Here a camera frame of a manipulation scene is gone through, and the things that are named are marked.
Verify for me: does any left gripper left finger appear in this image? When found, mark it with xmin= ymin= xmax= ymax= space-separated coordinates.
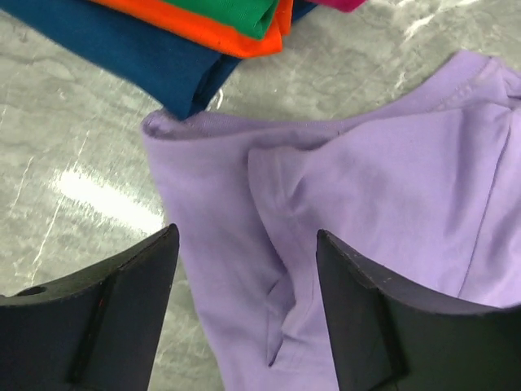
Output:
xmin=1 ymin=225 xmax=179 ymax=390

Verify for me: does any folded navy blue t shirt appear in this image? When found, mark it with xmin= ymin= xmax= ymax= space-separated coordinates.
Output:
xmin=0 ymin=0 xmax=314 ymax=121

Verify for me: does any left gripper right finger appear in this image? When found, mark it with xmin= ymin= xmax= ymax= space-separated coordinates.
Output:
xmin=316 ymin=230 xmax=520 ymax=391

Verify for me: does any lavender t shirt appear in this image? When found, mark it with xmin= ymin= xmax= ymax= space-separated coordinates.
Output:
xmin=142 ymin=51 xmax=520 ymax=390

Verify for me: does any folded green t shirt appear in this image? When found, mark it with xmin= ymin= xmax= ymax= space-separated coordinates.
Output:
xmin=167 ymin=0 xmax=279 ymax=40

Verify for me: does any folded orange t shirt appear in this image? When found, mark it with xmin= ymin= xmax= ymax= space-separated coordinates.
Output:
xmin=98 ymin=1 xmax=294 ymax=59

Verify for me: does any folded pink t shirt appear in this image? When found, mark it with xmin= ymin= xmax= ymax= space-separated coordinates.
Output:
xmin=310 ymin=0 xmax=366 ymax=13

